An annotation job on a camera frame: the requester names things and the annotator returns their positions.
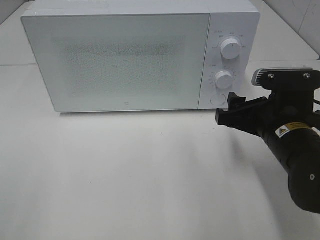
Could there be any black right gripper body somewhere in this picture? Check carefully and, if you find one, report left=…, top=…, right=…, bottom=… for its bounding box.
left=231, top=90, right=316, bottom=140

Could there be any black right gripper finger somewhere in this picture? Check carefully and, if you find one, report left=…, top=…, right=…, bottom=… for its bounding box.
left=215, top=109, right=239, bottom=129
left=227, top=92, right=246, bottom=110

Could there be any round door release button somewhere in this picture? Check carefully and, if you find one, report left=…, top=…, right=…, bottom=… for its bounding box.
left=210, top=94, right=226, bottom=106

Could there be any white microwave door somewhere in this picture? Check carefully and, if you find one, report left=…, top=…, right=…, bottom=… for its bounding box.
left=21, top=14, right=210, bottom=113

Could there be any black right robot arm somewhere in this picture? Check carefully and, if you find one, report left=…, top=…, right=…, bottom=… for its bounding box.
left=215, top=90, right=320, bottom=214

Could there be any lower white timer knob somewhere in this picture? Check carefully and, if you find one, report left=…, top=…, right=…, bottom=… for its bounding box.
left=215, top=70, right=234, bottom=90

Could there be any white microwave oven body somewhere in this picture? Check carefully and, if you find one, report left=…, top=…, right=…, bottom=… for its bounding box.
left=21, top=0, right=260, bottom=110

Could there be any upper white power knob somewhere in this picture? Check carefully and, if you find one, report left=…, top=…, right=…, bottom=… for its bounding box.
left=220, top=37, right=241, bottom=60

